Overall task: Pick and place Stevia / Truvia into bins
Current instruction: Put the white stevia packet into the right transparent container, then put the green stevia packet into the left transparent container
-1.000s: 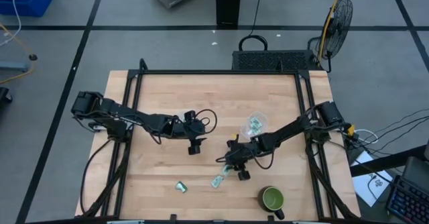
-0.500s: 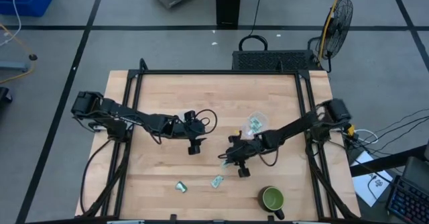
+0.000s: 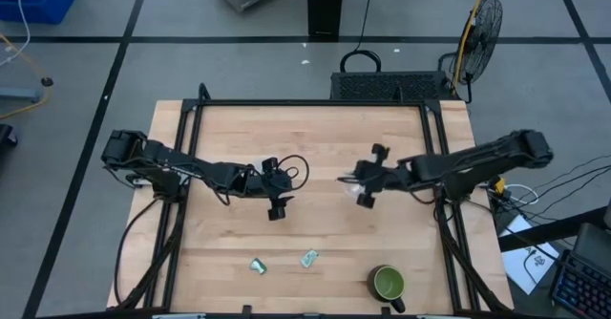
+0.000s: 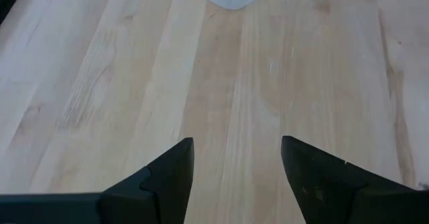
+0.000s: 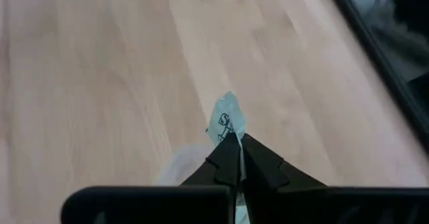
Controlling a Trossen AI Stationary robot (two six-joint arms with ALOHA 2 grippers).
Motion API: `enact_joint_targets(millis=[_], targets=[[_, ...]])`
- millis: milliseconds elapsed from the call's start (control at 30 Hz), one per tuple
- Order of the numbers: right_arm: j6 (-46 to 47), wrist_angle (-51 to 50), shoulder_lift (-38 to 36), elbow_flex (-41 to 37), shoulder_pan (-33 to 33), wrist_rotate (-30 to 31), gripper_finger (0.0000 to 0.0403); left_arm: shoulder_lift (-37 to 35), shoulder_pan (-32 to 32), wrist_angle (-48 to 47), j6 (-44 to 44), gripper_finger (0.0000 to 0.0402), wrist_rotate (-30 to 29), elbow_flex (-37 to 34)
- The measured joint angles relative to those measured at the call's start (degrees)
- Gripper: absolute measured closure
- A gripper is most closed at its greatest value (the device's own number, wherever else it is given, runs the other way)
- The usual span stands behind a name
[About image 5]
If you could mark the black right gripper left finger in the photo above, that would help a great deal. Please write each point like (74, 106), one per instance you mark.
(224, 167)

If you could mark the white green sweetener packet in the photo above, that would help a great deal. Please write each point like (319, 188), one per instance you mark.
(228, 116)

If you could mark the black aluminium table frame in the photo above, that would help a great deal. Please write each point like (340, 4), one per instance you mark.
(378, 54)

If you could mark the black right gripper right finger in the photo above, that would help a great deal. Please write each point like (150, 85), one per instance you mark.
(264, 173)

